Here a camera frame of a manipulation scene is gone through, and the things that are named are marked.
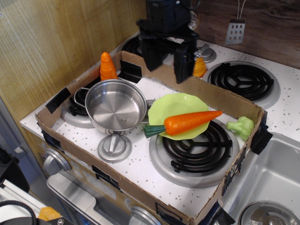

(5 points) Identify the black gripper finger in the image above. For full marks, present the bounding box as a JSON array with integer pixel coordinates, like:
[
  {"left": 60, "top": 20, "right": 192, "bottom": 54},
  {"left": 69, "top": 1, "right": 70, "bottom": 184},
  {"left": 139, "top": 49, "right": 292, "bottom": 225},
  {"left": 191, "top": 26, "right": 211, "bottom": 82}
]
[
  {"left": 174, "top": 42, "right": 196, "bottom": 83},
  {"left": 138, "top": 35, "right": 164, "bottom": 71}
]

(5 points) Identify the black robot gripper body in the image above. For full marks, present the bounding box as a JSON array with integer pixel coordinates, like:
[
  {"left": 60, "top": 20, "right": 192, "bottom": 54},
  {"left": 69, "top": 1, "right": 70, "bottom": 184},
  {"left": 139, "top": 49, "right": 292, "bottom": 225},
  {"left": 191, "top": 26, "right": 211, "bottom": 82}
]
[{"left": 136, "top": 0, "right": 199, "bottom": 51}]

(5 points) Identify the orange toy carrot green stem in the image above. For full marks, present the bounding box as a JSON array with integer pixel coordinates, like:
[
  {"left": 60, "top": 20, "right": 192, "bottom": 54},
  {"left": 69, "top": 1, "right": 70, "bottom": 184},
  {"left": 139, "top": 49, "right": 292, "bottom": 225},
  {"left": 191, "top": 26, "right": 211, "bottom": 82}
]
[{"left": 143, "top": 110, "right": 223, "bottom": 139}]

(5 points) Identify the light green plastic plate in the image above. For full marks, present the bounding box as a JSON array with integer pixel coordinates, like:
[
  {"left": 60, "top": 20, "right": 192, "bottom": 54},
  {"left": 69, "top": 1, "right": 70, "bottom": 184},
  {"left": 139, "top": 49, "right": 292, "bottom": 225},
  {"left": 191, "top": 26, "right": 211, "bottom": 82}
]
[{"left": 148, "top": 93, "right": 209, "bottom": 141}]

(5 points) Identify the upright orange toy carrot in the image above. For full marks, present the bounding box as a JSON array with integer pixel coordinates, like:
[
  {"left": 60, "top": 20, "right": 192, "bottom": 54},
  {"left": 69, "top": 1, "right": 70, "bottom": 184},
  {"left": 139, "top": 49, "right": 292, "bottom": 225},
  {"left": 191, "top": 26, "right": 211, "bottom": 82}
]
[{"left": 100, "top": 52, "right": 118, "bottom": 81}]

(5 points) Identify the orange toy pumpkin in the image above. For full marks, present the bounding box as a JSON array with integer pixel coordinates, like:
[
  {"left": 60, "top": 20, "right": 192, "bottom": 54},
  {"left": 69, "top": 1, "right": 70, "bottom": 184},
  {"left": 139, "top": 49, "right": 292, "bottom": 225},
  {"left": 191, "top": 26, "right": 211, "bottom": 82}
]
[{"left": 193, "top": 57, "right": 207, "bottom": 78}]

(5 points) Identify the silver stovetop knob back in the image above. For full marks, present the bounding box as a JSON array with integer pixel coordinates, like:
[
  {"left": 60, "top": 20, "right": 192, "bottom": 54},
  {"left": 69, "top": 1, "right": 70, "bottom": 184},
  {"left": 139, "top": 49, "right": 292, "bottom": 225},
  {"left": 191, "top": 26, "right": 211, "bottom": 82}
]
[{"left": 196, "top": 44, "right": 217, "bottom": 63}]

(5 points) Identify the silver stovetop knob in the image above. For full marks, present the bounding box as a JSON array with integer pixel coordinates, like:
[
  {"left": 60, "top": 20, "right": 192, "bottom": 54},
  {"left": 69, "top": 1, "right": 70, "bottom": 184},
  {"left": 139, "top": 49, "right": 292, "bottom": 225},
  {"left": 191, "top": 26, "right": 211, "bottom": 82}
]
[
  {"left": 196, "top": 44, "right": 217, "bottom": 63},
  {"left": 97, "top": 134, "right": 132, "bottom": 163}
]

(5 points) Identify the hanging metal slotted spatula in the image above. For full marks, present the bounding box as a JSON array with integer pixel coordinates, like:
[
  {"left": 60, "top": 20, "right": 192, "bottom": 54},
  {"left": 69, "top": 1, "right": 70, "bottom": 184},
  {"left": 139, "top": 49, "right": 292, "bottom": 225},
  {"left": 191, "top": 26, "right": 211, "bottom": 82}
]
[{"left": 225, "top": 0, "right": 246, "bottom": 45}]

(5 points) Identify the back right black burner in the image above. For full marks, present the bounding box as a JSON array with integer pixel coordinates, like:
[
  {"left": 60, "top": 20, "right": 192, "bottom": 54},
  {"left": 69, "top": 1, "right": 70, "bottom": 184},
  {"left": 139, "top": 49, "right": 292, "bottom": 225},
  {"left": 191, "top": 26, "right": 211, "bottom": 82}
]
[{"left": 202, "top": 61, "right": 281, "bottom": 110}]

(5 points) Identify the stainless steel pot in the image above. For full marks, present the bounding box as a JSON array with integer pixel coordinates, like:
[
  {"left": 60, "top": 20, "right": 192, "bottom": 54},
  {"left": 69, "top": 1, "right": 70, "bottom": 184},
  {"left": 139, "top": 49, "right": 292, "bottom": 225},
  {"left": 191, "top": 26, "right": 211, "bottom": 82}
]
[{"left": 74, "top": 79, "right": 147, "bottom": 135}]

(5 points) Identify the green toy broccoli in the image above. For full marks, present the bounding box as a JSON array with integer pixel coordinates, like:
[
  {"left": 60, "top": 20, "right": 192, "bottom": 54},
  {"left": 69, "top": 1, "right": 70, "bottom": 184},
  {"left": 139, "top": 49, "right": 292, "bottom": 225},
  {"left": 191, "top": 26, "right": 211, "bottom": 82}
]
[{"left": 226, "top": 116, "right": 254, "bottom": 141}]

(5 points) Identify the front left black burner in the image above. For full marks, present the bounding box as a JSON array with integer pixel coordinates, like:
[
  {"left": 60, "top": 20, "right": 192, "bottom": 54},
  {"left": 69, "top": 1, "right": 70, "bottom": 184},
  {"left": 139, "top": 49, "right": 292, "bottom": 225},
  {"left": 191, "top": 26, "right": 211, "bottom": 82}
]
[{"left": 61, "top": 77, "right": 100, "bottom": 128}]

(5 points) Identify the silver stovetop knob front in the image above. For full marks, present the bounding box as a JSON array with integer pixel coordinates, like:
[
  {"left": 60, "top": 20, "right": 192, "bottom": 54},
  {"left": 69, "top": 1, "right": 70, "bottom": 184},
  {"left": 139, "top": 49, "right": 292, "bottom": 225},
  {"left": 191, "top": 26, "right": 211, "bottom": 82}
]
[{"left": 97, "top": 134, "right": 132, "bottom": 163}]

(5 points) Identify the front right black burner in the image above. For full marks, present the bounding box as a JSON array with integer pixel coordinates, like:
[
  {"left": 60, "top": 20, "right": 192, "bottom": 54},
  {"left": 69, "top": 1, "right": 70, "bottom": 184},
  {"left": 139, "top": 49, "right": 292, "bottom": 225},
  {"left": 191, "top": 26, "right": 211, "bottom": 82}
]
[{"left": 149, "top": 120, "right": 240, "bottom": 188}]

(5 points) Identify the cardboard fence with black tape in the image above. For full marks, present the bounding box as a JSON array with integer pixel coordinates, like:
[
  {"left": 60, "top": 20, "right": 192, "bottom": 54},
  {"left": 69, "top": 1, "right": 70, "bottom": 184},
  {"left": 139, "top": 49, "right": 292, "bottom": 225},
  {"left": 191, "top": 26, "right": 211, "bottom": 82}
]
[{"left": 36, "top": 51, "right": 267, "bottom": 225}]

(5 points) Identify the stainless steel sink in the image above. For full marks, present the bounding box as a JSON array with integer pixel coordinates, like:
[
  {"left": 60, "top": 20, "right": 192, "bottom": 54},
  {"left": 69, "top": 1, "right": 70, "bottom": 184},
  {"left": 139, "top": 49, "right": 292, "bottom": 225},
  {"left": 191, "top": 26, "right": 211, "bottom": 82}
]
[{"left": 222, "top": 133, "right": 300, "bottom": 225}]

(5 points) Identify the silver oven knob left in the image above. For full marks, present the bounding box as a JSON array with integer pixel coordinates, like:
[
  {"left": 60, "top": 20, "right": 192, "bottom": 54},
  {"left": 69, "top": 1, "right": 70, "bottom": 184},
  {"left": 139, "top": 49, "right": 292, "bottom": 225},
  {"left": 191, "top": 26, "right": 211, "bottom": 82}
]
[{"left": 43, "top": 148, "right": 71, "bottom": 176}]

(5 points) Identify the silver oven knob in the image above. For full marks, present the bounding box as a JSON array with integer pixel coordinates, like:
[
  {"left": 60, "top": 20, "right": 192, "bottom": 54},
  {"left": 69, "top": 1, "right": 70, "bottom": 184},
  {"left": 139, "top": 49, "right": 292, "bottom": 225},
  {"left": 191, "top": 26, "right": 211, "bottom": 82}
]
[
  {"left": 43, "top": 148, "right": 71, "bottom": 176},
  {"left": 128, "top": 206, "right": 161, "bottom": 225}
]

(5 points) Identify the silver oven knob right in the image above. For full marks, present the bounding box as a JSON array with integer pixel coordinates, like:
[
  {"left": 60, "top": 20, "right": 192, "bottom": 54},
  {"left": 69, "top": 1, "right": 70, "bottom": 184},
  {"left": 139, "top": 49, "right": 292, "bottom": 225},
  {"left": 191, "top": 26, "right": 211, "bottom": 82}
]
[{"left": 128, "top": 206, "right": 161, "bottom": 225}]

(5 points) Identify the silver sink drain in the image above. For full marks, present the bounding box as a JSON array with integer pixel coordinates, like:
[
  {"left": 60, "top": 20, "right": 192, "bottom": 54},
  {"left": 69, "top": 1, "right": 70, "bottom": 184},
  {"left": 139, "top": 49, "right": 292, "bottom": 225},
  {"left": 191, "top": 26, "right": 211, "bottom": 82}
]
[{"left": 238, "top": 201, "right": 300, "bottom": 225}]

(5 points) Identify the black device left edge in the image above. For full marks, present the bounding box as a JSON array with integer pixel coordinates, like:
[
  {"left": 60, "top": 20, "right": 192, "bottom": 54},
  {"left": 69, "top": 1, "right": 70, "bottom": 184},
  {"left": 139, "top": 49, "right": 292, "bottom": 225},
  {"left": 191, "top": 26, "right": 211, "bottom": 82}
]
[{"left": 0, "top": 148, "right": 30, "bottom": 193}]

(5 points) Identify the orange object bottom left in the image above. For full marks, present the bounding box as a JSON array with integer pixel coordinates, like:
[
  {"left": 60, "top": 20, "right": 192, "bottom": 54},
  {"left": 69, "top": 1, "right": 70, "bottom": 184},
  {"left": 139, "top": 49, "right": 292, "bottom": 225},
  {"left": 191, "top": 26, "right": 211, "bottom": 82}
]
[{"left": 38, "top": 207, "right": 61, "bottom": 221}]

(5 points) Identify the silver oven door handle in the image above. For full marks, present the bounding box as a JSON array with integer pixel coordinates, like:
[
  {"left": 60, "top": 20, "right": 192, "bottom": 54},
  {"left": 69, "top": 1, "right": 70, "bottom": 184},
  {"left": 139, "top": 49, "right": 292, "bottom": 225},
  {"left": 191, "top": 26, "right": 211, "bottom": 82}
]
[{"left": 47, "top": 173, "right": 111, "bottom": 225}]

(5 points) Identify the black cable bottom left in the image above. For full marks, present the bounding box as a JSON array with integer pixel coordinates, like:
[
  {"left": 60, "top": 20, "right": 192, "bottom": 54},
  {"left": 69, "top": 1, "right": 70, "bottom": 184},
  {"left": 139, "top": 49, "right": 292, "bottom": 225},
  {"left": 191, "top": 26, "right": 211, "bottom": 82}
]
[{"left": 0, "top": 200, "right": 38, "bottom": 225}]

